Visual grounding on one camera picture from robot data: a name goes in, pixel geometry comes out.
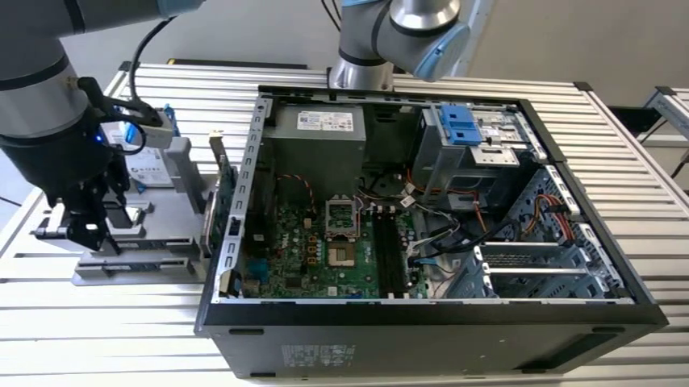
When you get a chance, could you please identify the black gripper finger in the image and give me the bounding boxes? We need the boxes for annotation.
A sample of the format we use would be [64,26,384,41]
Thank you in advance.
[62,181,122,256]

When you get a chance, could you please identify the black RAM slot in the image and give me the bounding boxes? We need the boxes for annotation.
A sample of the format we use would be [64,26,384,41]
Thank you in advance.
[379,210,395,295]
[385,210,403,295]
[372,210,388,295]
[391,210,408,295]

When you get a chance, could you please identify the grey parts rack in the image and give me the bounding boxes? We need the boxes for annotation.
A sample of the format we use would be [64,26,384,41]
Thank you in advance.
[72,135,217,288]

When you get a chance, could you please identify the hard disk in blue carrier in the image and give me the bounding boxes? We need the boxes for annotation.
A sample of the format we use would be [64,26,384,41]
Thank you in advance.
[101,103,181,194]

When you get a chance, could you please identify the green graphics card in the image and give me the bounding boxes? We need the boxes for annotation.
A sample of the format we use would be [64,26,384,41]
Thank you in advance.
[197,127,239,260]

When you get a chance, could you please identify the blue expansion slot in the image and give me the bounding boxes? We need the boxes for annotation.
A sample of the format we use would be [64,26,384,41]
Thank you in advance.
[245,260,271,283]

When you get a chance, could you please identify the black case fan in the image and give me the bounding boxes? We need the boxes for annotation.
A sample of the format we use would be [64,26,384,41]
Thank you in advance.
[251,156,279,237]

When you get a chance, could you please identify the green motherboard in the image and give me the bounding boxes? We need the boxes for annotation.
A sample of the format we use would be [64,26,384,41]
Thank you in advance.
[239,197,431,300]

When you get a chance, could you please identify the grey power supply unit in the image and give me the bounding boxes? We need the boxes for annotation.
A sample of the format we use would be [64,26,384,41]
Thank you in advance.
[264,102,368,202]

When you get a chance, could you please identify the CPU socket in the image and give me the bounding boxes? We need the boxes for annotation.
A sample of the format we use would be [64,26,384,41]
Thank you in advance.
[325,238,360,270]

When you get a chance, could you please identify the metal socket cover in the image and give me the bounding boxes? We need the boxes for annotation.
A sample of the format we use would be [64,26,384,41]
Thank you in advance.
[324,193,363,239]

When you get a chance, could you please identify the black open PC case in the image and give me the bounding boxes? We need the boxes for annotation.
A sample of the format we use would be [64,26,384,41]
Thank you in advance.
[192,82,669,380]

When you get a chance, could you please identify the blue plastic drive latch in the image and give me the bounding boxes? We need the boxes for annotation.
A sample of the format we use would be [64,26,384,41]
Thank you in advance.
[436,103,480,147]

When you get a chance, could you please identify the metal slat side table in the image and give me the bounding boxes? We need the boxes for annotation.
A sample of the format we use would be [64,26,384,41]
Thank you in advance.
[636,85,689,178]

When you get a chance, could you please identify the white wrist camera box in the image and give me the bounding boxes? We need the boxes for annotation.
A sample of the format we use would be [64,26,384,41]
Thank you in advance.
[98,105,177,151]

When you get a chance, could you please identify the black camera cable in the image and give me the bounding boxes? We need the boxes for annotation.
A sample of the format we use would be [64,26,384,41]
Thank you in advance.
[128,15,181,122]

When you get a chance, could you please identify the red black twisted wire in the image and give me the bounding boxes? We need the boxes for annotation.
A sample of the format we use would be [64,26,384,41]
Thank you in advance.
[275,173,319,214]

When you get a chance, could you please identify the white wire bundle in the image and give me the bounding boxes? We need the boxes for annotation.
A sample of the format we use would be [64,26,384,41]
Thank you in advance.
[403,225,463,259]

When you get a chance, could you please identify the orange data wire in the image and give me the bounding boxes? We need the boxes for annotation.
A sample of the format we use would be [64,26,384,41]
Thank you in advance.
[405,167,488,234]

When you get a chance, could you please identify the thick black sleeved cable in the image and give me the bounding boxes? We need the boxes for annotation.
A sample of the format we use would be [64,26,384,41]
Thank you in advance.
[422,219,520,264]

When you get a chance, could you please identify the red yellow power wires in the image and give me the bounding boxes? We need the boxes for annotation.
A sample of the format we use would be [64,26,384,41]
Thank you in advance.
[522,193,579,248]

